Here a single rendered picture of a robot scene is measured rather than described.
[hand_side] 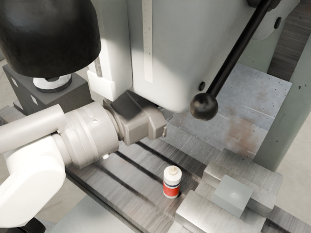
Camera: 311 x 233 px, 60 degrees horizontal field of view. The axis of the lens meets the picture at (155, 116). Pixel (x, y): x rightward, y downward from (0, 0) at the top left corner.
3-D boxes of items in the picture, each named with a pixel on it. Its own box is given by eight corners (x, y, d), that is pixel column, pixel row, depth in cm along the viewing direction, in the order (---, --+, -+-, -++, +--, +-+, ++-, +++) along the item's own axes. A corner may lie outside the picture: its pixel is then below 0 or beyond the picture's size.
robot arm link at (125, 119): (168, 109, 40) (95, 144, 36) (166, 149, 47) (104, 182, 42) (127, 68, 48) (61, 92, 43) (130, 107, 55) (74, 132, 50)
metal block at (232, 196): (236, 224, 53) (243, 211, 48) (208, 207, 55) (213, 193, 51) (246, 204, 56) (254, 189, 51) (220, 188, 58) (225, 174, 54)
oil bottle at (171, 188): (173, 202, 64) (175, 177, 57) (159, 193, 66) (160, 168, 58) (182, 189, 67) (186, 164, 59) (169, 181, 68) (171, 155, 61)
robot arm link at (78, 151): (101, 172, 42) (27, 210, 38) (76, 135, 50) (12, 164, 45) (83, 116, 35) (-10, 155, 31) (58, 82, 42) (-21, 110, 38)
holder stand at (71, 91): (64, 154, 74) (42, 101, 60) (25, 115, 85) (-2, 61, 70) (99, 130, 80) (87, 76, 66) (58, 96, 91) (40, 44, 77)
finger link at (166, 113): (181, 108, 50) (153, 122, 47) (183, 95, 47) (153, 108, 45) (187, 113, 49) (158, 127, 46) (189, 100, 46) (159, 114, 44)
